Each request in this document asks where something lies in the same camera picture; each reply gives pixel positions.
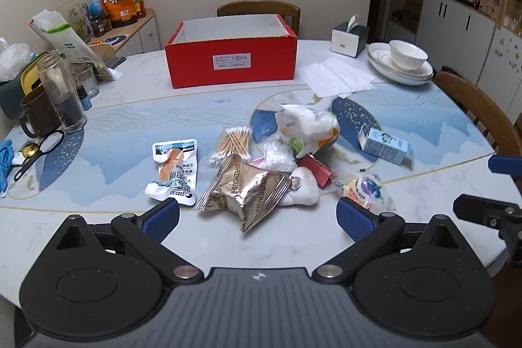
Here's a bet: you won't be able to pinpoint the red cardboard box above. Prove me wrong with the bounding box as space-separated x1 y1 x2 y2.
164 14 298 89

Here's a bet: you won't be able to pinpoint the blueberry print candy packet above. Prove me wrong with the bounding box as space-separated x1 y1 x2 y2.
331 173 394 212

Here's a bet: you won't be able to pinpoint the brown mug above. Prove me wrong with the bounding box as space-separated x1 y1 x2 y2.
19 85 62 139

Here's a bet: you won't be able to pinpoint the white plush keychain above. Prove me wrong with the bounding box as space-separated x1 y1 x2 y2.
281 166 319 207

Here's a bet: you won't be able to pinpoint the white bowl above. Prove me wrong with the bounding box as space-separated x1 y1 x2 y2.
389 40 429 71

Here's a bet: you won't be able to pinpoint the white orange snack packet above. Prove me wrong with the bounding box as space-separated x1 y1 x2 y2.
146 139 198 207

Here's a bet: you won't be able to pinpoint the red folded pouch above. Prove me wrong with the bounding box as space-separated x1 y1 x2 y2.
297 154 334 189

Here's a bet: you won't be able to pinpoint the grey drawer cabinet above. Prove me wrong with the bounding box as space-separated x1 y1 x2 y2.
87 8 161 57

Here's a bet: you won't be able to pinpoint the green white tissue box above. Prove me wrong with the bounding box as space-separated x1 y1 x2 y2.
330 14 370 58

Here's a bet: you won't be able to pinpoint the white sunflower seed bag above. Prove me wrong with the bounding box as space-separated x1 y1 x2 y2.
30 9 123 82

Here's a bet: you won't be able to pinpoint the floral print packet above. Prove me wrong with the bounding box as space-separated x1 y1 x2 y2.
61 0 92 43

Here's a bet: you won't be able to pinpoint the crumpled clear plastic bag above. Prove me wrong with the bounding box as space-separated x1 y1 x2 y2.
0 38 33 82

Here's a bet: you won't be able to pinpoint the marble pattern desktop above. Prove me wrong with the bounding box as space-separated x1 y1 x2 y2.
0 39 506 310

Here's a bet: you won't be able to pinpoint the cotton swab pack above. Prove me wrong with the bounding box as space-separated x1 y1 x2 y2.
209 125 253 169

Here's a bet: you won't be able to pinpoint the white tall cupboard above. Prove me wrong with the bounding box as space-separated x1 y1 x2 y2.
416 0 522 129

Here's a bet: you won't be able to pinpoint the gold spoon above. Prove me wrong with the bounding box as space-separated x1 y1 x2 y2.
16 144 39 165

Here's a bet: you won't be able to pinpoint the gold foil snack packet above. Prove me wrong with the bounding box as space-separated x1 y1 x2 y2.
196 153 291 233

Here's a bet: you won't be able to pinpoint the white plastic bag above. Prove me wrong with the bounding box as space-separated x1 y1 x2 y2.
275 103 341 159

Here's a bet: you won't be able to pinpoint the light wooden rack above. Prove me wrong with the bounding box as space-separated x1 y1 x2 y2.
87 42 117 61

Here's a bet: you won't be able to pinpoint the blue glove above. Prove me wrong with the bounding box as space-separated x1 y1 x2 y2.
0 139 19 194

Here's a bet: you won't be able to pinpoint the small glass cup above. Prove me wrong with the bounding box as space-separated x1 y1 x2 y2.
75 63 100 99

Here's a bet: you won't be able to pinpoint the dark glass jar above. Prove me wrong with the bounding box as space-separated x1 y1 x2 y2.
89 14 113 38

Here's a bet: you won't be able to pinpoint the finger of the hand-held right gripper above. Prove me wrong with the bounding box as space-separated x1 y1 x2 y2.
453 193 522 228
488 154 522 174

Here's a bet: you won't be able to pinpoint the brown wooden slat chair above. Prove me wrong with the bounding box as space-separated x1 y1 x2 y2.
216 0 301 37

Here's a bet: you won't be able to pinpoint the white paper napkins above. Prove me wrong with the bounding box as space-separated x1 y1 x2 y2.
300 57 376 98

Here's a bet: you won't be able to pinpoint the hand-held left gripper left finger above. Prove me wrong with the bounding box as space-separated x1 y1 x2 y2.
55 198 205 285

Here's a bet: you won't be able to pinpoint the teal bin with yellow lid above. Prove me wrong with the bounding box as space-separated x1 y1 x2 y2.
0 52 52 120

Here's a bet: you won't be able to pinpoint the small blue white carton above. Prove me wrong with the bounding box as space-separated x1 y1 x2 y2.
358 127 409 166

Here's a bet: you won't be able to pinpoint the clear bag of cotton pads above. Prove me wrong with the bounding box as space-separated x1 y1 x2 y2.
251 139 298 173

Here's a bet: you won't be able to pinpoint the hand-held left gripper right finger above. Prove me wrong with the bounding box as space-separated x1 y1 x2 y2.
335 196 461 285

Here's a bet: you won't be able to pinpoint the clear glass tumbler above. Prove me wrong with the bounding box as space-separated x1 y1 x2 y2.
38 50 87 134

